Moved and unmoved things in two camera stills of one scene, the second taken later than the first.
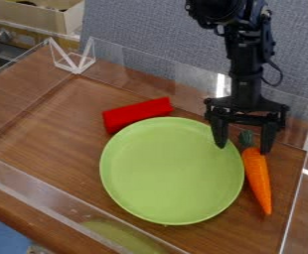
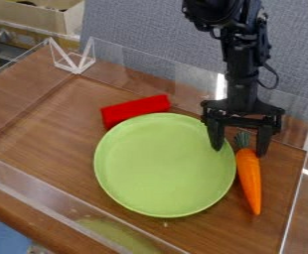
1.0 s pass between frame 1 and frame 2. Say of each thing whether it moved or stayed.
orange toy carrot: moved
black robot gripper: stayed
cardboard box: stayed
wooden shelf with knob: stayed
